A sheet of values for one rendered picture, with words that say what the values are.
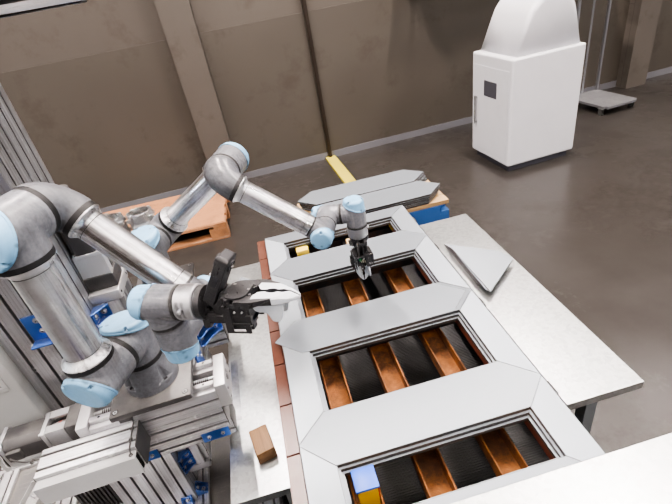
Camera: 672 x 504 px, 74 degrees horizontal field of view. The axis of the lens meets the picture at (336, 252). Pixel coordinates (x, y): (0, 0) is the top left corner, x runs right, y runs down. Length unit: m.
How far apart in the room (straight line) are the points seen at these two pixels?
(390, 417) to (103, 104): 4.58
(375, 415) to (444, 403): 0.20
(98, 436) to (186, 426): 0.24
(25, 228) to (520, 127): 4.16
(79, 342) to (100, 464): 0.41
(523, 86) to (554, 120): 0.53
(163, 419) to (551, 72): 4.14
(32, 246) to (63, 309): 0.16
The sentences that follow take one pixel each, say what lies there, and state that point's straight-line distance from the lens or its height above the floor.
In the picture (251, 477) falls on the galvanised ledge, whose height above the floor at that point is 0.68.
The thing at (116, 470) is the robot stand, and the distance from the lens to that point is 1.46.
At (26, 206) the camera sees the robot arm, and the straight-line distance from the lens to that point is 1.07.
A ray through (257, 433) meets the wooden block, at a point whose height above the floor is 0.73.
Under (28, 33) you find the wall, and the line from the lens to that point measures 5.39.
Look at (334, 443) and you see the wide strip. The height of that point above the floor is 0.85.
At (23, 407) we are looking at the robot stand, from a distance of 1.70.
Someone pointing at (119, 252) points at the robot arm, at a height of 1.50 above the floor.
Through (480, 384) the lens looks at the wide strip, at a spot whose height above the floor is 0.85.
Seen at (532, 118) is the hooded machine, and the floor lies 0.49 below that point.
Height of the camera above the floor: 1.96
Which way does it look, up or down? 32 degrees down
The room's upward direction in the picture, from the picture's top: 11 degrees counter-clockwise
